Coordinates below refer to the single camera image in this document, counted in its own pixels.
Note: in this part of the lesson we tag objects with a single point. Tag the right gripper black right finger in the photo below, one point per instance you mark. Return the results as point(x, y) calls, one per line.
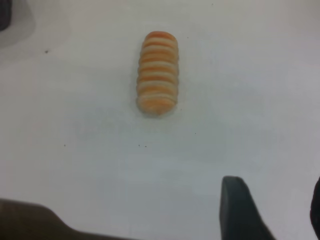
point(316, 202)

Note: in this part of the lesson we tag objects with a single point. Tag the dark brown woven basket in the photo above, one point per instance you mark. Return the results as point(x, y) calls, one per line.
point(4, 15)

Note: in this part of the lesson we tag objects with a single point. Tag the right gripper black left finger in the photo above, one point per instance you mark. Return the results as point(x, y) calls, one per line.
point(240, 215)

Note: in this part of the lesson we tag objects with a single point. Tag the orange striped bread roll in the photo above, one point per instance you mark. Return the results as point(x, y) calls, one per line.
point(157, 75)

